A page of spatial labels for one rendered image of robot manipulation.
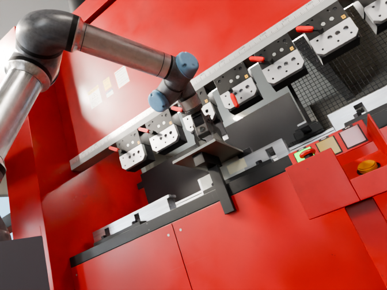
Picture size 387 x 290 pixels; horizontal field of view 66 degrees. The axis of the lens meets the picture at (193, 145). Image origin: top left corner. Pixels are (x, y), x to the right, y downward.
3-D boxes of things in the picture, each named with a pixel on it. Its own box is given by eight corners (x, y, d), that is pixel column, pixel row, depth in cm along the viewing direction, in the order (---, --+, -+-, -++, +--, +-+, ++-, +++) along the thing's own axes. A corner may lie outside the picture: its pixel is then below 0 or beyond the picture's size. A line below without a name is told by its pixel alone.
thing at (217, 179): (213, 215, 96) (192, 156, 103) (230, 214, 108) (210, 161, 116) (223, 210, 94) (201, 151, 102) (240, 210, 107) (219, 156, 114)
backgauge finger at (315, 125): (288, 134, 117) (283, 123, 118) (300, 145, 139) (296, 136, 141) (318, 119, 112) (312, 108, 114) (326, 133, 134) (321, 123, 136)
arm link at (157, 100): (155, 81, 92) (174, 68, 100) (142, 102, 101) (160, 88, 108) (173, 99, 92) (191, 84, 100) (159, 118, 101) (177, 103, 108)
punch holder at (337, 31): (319, 57, 109) (299, 23, 115) (322, 66, 116) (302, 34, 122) (361, 33, 103) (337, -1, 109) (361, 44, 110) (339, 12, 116)
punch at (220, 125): (208, 148, 129) (200, 129, 133) (209, 149, 131) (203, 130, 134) (227, 137, 125) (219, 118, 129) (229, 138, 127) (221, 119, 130)
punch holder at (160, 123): (153, 153, 139) (144, 123, 145) (163, 155, 146) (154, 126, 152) (178, 138, 133) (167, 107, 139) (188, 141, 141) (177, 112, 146)
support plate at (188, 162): (173, 164, 104) (171, 161, 105) (207, 171, 127) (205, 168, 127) (215, 140, 98) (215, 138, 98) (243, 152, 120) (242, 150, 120)
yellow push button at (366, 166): (364, 180, 64) (359, 171, 64) (359, 172, 68) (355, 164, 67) (382, 172, 63) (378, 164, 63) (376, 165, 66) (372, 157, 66)
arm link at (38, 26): (24, -20, 72) (200, 50, 93) (21, 16, 80) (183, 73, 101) (11, 10, 66) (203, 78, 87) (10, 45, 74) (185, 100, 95)
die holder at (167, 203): (95, 251, 148) (92, 232, 152) (105, 249, 154) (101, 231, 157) (174, 214, 130) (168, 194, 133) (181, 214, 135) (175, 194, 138)
